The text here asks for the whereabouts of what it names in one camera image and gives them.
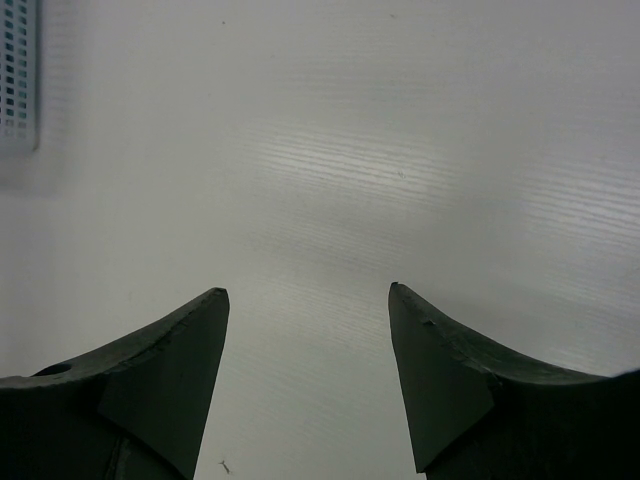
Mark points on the white perforated plastic basket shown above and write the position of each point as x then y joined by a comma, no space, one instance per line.
20,35

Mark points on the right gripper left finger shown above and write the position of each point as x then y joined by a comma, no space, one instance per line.
135,408

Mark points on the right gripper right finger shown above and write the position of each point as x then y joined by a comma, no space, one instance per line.
477,409

